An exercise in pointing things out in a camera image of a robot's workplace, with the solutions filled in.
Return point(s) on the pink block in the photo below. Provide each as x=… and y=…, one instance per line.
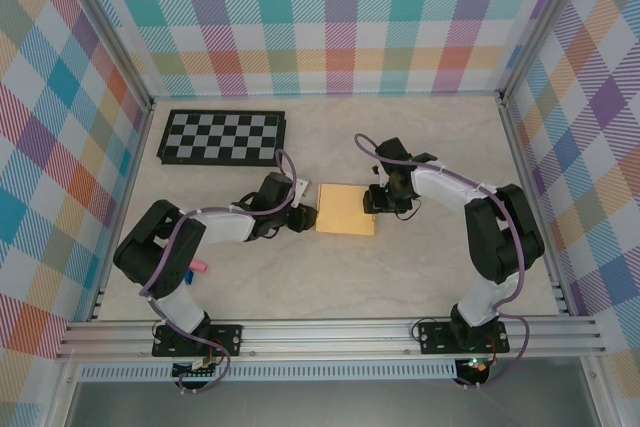
x=200, y=266

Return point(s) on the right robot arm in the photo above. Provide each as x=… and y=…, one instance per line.
x=445, y=187

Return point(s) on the aluminium frame post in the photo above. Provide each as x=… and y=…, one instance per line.
x=111, y=22
x=540, y=22

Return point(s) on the black grey checkerboard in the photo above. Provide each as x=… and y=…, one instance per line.
x=220, y=139

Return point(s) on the right controller board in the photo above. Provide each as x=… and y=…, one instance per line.
x=475, y=366

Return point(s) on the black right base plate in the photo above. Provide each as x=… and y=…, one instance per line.
x=435, y=337

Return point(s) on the controller board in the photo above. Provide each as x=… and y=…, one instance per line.
x=197, y=372
x=475, y=366

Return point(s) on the yellow paper box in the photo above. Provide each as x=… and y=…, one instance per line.
x=342, y=209

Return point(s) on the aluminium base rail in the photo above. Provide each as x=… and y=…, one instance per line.
x=325, y=337

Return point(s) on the blue block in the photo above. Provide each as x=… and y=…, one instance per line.
x=190, y=278

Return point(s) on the aluminium side rail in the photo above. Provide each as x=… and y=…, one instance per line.
x=131, y=177
x=516, y=147

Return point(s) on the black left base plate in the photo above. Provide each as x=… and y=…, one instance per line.
x=225, y=339

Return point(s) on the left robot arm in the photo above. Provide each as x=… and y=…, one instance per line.
x=225, y=224

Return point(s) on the grey metal lower panel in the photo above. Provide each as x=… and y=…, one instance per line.
x=325, y=407

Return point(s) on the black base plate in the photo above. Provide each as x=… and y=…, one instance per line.
x=435, y=337
x=225, y=339

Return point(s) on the left controller board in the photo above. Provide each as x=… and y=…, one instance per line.
x=197, y=372

